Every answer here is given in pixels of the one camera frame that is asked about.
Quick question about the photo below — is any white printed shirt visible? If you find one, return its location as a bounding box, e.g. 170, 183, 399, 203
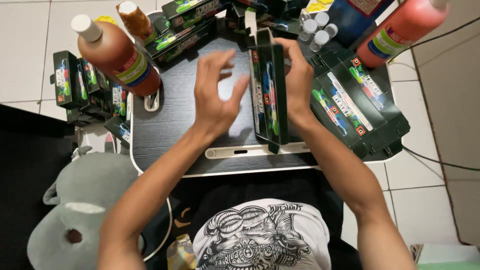
192, 198, 333, 270

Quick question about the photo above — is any stack of flat black cartons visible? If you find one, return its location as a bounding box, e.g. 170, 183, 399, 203
309, 52, 412, 160

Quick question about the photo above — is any person's right hand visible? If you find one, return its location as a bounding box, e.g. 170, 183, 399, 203
274, 37, 318, 127

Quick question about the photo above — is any yellow shiny packet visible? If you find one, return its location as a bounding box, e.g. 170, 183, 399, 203
166, 233, 197, 270

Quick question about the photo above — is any grey plush toy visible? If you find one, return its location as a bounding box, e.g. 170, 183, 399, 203
26, 145, 146, 270

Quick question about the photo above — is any large red paint bottle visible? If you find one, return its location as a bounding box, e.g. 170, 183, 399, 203
356, 0, 449, 69

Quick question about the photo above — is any green and white box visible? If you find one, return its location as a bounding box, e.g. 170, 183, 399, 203
410, 243, 480, 270

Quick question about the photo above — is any black floor mat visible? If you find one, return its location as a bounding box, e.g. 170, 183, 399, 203
0, 104, 79, 270

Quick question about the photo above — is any black lap desk white rim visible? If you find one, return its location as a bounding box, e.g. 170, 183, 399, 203
129, 10, 405, 178

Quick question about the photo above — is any pile of assembled black cartons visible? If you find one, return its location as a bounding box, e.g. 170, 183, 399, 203
50, 50, 132, 146
144, 0, 313, 67

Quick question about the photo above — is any person's left hand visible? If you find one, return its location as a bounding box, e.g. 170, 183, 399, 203
194, 49, 250, 140

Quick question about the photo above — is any large brown paint bottle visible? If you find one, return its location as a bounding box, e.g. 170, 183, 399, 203
71, 14, 162, 98

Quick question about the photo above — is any black printed box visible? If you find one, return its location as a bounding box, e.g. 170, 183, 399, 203
248, 28, 289, 155

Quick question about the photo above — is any white cable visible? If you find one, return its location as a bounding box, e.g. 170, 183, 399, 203
143, 196, 173, 262

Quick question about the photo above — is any small brown paint bottle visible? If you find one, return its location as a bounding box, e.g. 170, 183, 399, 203
116, 1, 158, 46

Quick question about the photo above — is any yellow plastic palette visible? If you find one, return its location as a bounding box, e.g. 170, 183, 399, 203
306, 0, 334, 13
93, 15, 118, 26

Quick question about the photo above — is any black cable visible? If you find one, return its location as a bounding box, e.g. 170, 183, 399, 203
403, 145, 480, 172
387, 16, 480, 65

